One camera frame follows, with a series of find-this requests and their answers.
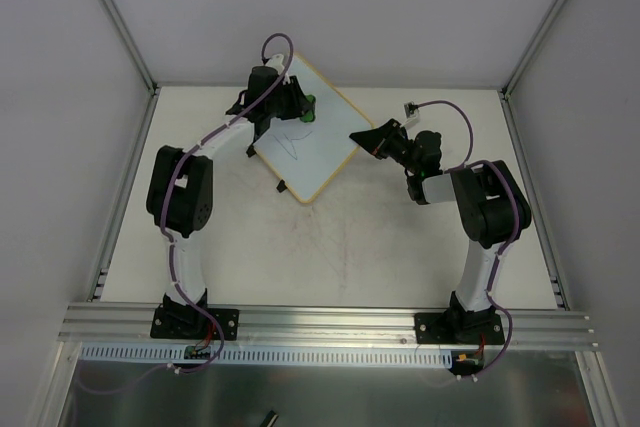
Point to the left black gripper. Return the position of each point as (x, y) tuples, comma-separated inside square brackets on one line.
[(292, 104)]

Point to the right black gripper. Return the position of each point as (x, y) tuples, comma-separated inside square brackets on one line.
[(388, 139)]

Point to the green whiteboard eraser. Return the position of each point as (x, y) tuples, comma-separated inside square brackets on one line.
[(309, 109)]

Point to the white whiteboard with yellow frame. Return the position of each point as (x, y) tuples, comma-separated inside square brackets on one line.
[(307, 156)]

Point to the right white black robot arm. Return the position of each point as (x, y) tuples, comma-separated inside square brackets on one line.
[(493, 212)]

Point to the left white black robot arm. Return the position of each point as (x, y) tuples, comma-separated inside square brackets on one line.
[(181, 191)]

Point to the black whiteboard clip lower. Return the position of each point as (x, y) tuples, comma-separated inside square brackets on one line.
[(281, 186)]

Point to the small black object at bottom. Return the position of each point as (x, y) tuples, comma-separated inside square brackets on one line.
[(270, 419)]

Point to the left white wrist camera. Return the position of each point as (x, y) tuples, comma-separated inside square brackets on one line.
[(276, 62)]

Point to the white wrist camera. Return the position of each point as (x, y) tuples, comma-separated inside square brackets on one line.
[(276, 62), (412, 115)]

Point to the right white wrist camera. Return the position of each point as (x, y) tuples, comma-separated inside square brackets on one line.
[(412, 115)]

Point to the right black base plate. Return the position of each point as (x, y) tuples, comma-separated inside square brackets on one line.
[(442, 328)]

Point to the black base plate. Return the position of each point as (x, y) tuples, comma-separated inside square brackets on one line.
[(442, 328), (173, 320)]

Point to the left aluminium frame post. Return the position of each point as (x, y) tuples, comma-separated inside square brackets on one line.
[(124, 35)]

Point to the aluminium frame post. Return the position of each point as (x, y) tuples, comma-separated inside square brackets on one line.
[(533, 45), (124, 35)]

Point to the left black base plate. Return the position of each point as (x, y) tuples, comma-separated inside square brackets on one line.
[(173, 320)]

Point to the right aluminium frame post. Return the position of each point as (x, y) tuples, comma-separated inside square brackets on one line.
[(533, 45)]

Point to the aluminium mounting rail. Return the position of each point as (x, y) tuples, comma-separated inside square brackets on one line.
[(555, 330)]

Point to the white slotted cable duct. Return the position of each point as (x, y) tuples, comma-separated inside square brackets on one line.
[(269, 355)]

